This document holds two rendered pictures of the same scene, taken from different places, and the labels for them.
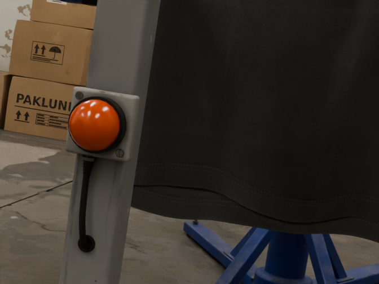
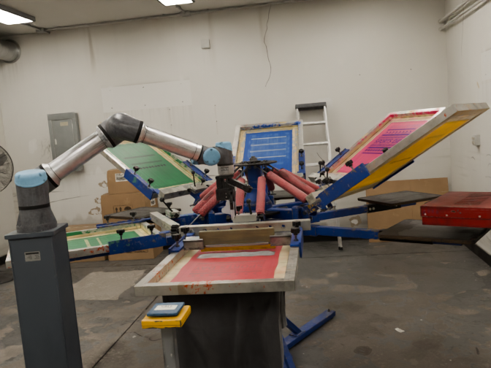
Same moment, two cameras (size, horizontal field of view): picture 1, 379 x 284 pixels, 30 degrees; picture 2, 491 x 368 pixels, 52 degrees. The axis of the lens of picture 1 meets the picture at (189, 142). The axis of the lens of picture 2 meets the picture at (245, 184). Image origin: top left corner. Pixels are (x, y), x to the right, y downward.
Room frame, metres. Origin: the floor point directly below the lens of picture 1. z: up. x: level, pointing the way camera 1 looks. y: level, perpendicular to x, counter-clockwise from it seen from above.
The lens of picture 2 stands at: (-1.05, -0.17, 1.53)
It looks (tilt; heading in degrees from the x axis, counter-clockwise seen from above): 6 degrees down; 358
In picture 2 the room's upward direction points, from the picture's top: 5 degrees counter-clockwise
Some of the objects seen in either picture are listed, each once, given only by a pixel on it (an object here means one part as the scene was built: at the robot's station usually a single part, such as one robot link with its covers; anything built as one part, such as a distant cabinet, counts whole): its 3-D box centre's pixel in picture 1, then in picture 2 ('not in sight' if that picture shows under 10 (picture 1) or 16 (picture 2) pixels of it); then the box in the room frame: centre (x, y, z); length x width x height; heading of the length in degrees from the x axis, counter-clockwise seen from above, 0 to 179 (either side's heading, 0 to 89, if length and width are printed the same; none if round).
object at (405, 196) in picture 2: not in sight; (347, 210); (2.35, -0.98, 0.91); 1.34 x 0.40 x 0.08; 110
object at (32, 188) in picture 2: not in sight; (32, 187); (0.97, 0.59, 1.37); 0.13 x 0.12 x 0.14; 15
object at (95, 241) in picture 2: not in sight; (111, 223); (1.82, 0.50, 1.05); 1.08 x 0.61 x 0.23; 110
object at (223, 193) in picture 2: not in sight; (226, 188); (1.30, -0.16, 1.26); 0.09 x 0.08 x 0.12; 81
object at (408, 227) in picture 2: not in sight; (355, 231); (1.69, -0.86, 0.91); 1.34 x 0.40 x 0.08; 50
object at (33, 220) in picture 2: not in sight; (36, 216); (0.96, 0.59, 1.25); 0.15 x 0.15 x 0.10
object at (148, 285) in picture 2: not in sight; (230, 259); (1.09, -0.16, 0.97); 0.79 x 0.58 x 0.04; 170
